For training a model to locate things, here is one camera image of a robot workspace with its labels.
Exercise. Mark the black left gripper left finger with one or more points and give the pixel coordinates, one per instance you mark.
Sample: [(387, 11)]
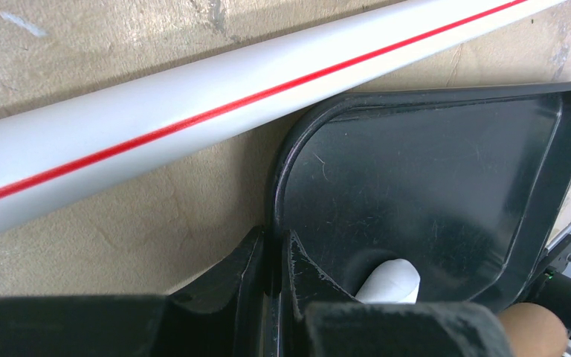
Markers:
[(217, 314)]

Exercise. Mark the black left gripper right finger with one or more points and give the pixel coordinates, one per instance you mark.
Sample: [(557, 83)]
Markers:
[(318, 318)]

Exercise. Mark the white dough ball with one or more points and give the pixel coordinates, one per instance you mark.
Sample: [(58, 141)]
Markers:
[(394, 281)]

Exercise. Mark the black baking tray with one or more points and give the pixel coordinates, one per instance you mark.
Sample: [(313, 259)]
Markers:
[(465, 184)]

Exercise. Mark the wooden double-ended rolling pin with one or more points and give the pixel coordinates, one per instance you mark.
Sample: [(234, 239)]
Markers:
[(533, 330)]

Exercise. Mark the white PVC pipe frame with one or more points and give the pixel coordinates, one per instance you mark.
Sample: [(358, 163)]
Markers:
[(53, 156)]

